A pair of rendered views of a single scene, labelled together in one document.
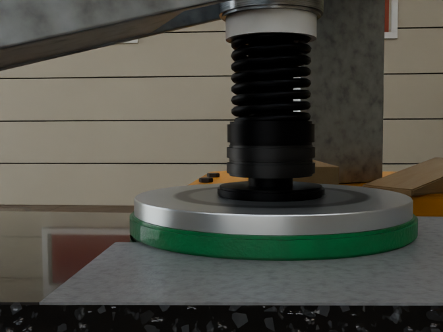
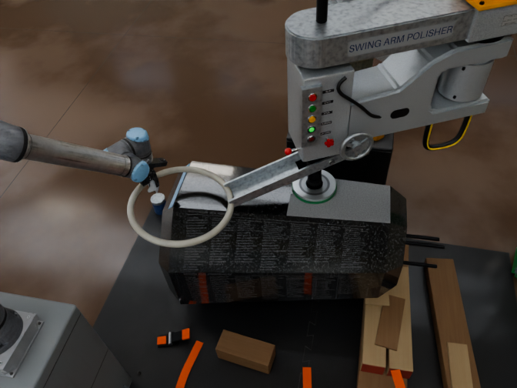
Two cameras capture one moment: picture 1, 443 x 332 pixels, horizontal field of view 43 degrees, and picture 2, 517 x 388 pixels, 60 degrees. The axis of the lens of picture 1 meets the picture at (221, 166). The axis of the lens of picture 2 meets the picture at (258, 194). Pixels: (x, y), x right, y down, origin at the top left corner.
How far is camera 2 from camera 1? 1.93 m
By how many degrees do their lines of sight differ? 46
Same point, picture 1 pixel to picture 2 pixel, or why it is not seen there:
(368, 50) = not seen: hidden behind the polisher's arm
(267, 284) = (309, 212)
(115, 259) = (291, 202)
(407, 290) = (323, 215)
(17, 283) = (282, 209)
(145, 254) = (295, 200)
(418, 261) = (329, 205)
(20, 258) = (279, 200)
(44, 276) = (285, 208)
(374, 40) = not seen: hidden behind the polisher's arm
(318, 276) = (315, 210)
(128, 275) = (294, 208)
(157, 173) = not seen: outside the picture
